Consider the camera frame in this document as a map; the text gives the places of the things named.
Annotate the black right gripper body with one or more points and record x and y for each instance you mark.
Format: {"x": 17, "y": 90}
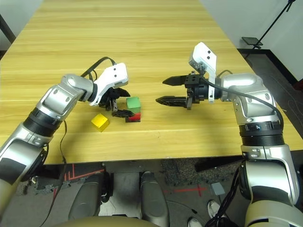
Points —
{"x": 200, "y": 92}

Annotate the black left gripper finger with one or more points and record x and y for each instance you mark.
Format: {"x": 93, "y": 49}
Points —
{"x": 123, "y": 92}
{"x": 122, "y": 114}

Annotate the dark speckled foam floor mat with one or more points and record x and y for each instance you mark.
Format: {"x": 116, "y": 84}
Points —
{"x": 180, "y": 170}

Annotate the red wooden block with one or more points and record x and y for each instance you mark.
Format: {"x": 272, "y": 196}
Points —
{"x": 135, "y": 117}

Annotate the black table foot bar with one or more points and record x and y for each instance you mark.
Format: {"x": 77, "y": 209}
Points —
{"x": 213, "y": 164}

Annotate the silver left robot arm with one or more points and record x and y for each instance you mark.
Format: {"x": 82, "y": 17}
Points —
{"x": 56, "y": 97}

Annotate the grey robot left leg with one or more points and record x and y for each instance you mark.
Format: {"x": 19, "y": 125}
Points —
{"x": 85, "y": 201}

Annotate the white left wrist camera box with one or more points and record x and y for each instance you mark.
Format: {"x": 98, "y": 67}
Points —
{"x": 111, "y": 75}

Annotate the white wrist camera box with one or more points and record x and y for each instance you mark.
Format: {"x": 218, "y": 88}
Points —
{"x": 204, "y": 55}
{"x": 111, "y": 75}

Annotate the black tripod stand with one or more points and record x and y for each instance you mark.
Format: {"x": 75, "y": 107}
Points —
{"x": 252, "y": 40}

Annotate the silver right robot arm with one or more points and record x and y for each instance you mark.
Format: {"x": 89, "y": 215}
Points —
{"x": 258, "y": 106}

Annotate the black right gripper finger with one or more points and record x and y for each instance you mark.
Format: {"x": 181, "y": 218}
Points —
{"x": 175, "y": 81}
{"x": 172, "y": 101}

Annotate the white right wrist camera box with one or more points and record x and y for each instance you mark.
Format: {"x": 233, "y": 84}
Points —
{"x": 204, "y": 55}

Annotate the white sneaker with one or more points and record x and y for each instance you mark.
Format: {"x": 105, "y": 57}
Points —
{"x": 194, "y": 222}
{"x": 213, "y": 209}

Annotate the grey robot right leg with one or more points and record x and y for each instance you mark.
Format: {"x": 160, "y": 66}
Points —
{"x": 152, "y": 198}

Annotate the red tape cross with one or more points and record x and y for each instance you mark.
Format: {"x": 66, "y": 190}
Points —
{"x": 200, "y": 189}

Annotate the wooden side table black frame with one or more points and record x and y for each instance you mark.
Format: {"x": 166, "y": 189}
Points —
{"x": 7, "y": 27}

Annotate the red tape lines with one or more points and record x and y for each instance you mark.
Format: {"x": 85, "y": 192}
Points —
{"x": 73, "y": 171}

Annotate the grey robot leg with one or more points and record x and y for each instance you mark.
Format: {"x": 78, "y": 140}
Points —
{"x": 85, "y": 201}
{"x": 152, "y": 198}

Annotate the grey foot pedal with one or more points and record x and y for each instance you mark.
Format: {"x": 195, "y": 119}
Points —
{"x": 217, "y": 189}

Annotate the khaki robot torso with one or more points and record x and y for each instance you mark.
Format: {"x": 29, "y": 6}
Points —
{"x": 106, "y": 222}

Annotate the yellow wooden block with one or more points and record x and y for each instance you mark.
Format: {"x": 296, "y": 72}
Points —
{"x": 100, "y": 121}

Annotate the green wooden block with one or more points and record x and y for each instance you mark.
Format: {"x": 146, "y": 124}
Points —
{"x": 133, "y": 104}

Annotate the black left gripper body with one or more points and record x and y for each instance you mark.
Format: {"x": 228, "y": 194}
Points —
{"x": 110, "y": 98}

